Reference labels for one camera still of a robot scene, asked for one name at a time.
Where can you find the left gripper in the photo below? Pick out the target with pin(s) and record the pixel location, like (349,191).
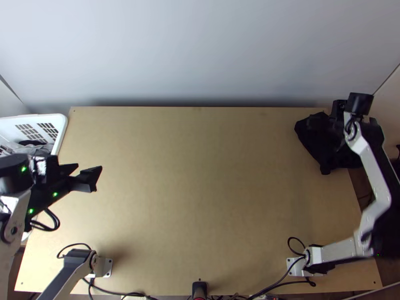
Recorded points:
(51,172)

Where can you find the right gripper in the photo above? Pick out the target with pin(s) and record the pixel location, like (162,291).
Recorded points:
(338,112)

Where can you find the dark t-shirt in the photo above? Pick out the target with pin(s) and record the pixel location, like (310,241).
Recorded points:
(318,140)

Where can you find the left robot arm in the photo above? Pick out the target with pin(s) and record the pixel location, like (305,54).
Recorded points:
(72,265)

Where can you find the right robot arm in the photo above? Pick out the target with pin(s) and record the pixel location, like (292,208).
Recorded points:
(372,162)

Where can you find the heap of clothes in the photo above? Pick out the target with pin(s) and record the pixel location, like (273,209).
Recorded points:
(40,149)

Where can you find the white laundry basket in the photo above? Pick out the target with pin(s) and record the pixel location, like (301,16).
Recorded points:
(61,131)

